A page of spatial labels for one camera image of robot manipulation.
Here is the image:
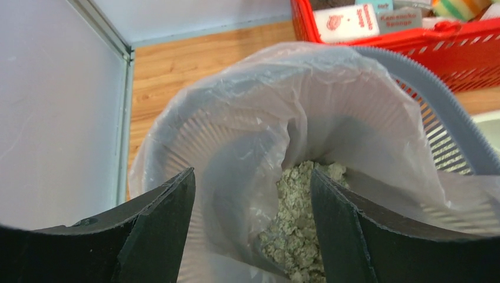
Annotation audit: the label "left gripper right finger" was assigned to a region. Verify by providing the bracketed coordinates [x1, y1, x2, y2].
[310, 169, 499, 282]

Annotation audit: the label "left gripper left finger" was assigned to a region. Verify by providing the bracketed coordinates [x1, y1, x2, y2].
[1, 168, 196, 282]

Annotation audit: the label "grey mesh trash bin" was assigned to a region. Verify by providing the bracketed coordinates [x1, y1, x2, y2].
[164, 46, 500, 283]

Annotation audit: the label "translucent plastic bin liner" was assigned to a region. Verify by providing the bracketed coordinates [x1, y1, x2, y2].
[128, 41, 500, 283]

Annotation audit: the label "beige litter box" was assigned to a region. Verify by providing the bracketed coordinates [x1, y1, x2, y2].
[472, 110, 500, 156]

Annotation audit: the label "litter clumps in bin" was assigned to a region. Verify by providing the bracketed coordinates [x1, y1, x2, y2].
[259, 161, 347, 282]

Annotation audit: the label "white pink sponge box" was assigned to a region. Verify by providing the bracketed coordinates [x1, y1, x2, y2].
[313, 4, 380, 44]

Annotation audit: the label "grey sponge label box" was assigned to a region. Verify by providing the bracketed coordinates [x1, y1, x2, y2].
[377, 8, 422, 35]

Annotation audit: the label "teal small box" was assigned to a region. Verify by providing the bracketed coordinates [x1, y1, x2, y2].
[355, 0, 394, 13]

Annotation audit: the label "red shopping basket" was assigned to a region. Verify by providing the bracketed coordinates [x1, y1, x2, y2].
[291, 1, 499, 91]

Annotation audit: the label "orange green sponge pack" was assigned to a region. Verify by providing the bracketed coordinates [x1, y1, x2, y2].
[432, 0, 492, 21]

